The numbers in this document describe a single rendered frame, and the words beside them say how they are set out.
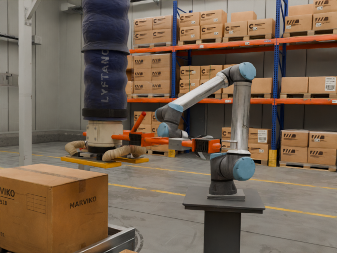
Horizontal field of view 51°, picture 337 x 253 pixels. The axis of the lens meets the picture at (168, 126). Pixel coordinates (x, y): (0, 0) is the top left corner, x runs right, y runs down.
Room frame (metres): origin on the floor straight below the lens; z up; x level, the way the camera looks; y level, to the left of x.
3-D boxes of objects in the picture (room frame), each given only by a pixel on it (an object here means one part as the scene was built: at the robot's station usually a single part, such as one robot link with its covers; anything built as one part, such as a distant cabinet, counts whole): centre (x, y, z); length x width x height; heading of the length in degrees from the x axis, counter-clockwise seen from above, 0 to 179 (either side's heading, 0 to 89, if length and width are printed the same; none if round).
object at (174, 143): (1.46, -0.05, 1.18); 0.07 x 0.07 x 0.04; 52
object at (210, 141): (1.38, -0.15, 1.19); 0.08 x 0.07 x 0.05; 52
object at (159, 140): (1.72, 0.09, 1.19); 0.93 x 0.30 x 0.04; 52
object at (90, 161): (1.68, 0.38, 1.08); 0.34 x 0.10 x 0.05; 52
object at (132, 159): (1.83, 0.26, 1.08); 0.34 x 0.10 x 0.05; 52
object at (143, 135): (1.60, 0.12, 1.19); 0.10 x 0.08 x 0.06; 142
